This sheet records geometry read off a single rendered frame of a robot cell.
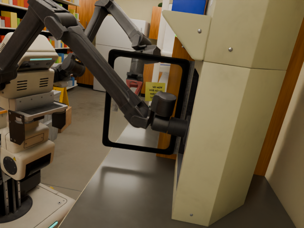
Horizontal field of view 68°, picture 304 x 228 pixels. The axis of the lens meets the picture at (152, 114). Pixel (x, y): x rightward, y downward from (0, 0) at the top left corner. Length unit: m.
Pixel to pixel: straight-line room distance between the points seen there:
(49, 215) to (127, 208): 1.03
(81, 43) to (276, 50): 0.55
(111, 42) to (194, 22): 5.17
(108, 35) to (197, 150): 5.22
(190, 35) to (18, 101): 0.89
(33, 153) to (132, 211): 0.76
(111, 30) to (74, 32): 4.94
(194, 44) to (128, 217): 0.52
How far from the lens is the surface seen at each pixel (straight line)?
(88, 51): 0.75
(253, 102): 0.65
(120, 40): 5.63
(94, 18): 1.35
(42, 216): 1.74
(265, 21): 0.60
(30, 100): 1.26
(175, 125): 0.71
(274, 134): 1.07
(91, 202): 0.78
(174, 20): 0.56
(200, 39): 0.56
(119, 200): 0.79
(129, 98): 0.72
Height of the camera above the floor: 1.44
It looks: 18 degrees down
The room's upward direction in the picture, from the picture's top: 8 degrees clockwise
